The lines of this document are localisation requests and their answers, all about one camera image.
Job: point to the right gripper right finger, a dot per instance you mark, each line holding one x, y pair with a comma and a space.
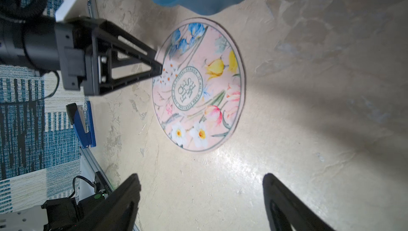
285, 211

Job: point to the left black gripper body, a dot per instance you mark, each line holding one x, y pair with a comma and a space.
78, 62

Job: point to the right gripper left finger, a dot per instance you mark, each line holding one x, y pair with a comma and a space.
118, 212

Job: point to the pale pastel cartoon coaster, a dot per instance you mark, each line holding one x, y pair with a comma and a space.
199, 96

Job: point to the blue black stapler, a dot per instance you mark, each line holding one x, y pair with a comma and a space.
87, 138

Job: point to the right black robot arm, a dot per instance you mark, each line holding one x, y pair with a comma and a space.
63, 213

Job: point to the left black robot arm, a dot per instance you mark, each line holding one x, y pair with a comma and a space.
28, 36

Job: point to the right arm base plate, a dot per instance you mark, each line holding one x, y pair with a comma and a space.
101, 184

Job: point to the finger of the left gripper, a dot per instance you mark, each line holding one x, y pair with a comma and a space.
117, 49

